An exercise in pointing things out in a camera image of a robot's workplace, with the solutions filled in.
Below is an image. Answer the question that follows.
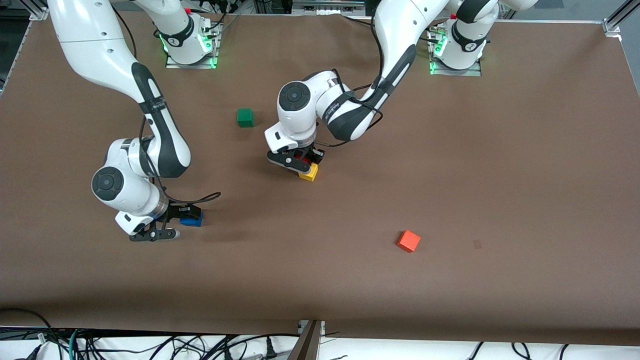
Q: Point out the orange wooden block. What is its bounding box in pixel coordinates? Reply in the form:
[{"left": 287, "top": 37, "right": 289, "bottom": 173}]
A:
[{"left": 397, "top": 230, "right": 421, "bottom": 254}]

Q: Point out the brown paper table cover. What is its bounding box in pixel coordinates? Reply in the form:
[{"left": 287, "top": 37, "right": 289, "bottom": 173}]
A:
[{"left": 0, "top": 10, "right": 640, "bottom": 347}]

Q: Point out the brown angled strut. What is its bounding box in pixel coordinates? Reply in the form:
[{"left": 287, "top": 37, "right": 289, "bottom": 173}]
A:
[{"left": 287, "top": 320, "right": 323, "bottom": 360}]

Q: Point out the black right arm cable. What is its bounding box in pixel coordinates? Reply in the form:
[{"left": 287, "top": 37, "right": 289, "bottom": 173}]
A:
[{"left": 112, "top": 5, "right": 222, "bottom": 206}]

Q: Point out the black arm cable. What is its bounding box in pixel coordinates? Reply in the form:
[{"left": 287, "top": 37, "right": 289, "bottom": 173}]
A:
[
  {"left": 312, "top": 20, "right": 385, "bottom": 149},
  {"left": 112, "top": 5, "right": 222, "bottom": 206}
]

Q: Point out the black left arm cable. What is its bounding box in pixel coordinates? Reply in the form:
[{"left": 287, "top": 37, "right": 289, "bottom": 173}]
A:
[{"left": 312, "top": 20, "right": 385, "bottom": 149}]

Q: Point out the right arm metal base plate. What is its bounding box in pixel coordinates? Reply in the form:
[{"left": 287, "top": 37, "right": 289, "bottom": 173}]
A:
[{"left": 165, "top": 22, "right": 220, "bottom": 70}]

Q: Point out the grey metal rail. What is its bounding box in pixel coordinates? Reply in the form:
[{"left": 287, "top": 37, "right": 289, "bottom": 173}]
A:
[{"left": 292, "top": 0, "right": 366, "bottom": 13}]

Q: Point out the black looping floor cable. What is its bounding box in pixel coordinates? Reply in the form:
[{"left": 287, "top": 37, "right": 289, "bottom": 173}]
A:
[{"left": 0, "top": 308, "right": 63, "bottom": 360}]

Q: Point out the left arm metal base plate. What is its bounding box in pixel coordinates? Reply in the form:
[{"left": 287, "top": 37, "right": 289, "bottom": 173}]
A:
[{"left": 428, "top": 27, "right": 483, "bottom": 77}]

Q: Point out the aluminium frame profile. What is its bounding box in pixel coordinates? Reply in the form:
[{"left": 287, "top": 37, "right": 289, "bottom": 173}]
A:
[{"left": 602, "top": 0, "right": 640, "bottom": 96}]

